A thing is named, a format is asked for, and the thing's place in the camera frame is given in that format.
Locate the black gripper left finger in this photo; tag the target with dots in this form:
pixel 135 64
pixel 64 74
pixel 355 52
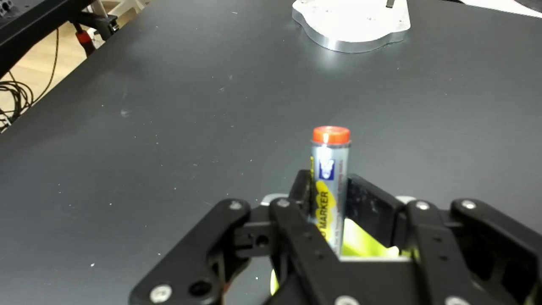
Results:
pixel 281 247

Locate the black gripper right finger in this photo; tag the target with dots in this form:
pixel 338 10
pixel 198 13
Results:
pixel 474 247

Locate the red marker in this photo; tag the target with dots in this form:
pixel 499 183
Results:
pixel 330 169

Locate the yellow mug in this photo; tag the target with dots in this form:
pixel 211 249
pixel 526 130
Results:
pixel 364 242

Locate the silver metal plate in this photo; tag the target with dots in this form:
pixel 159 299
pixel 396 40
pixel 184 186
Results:
pixel 348 22

